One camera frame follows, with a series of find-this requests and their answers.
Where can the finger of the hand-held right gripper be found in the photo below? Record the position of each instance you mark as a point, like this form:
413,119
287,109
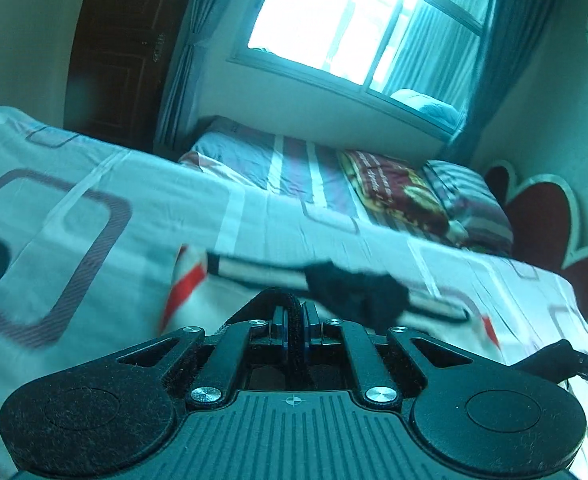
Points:
554,362

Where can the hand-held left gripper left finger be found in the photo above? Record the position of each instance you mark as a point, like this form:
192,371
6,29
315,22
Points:
286,327

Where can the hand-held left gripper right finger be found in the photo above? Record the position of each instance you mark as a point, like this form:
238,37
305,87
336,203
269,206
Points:
311,327

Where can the striped cartoon-print child sweater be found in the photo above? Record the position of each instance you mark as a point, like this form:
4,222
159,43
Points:
354,292

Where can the red heart-shaped headboard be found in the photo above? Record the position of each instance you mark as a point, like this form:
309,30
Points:
544,220

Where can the red folded blanket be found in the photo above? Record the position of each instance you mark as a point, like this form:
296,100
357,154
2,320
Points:
399,190

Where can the bed with striped sheet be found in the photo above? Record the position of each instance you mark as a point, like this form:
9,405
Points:
254,160

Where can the striped pillow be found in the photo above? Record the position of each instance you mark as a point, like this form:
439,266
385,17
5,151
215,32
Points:
469,200

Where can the bed with rectangle-patterned sheet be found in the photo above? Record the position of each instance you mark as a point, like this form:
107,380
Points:
124,240

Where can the folded light blue quilt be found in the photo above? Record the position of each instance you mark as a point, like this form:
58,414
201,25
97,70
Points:
429,107

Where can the blue curtain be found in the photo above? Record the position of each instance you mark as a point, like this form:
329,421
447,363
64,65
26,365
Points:
189,70
514,60

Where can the window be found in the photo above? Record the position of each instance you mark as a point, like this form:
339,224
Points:
334,20

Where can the dark wooden door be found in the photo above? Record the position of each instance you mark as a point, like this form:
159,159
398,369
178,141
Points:
114,50

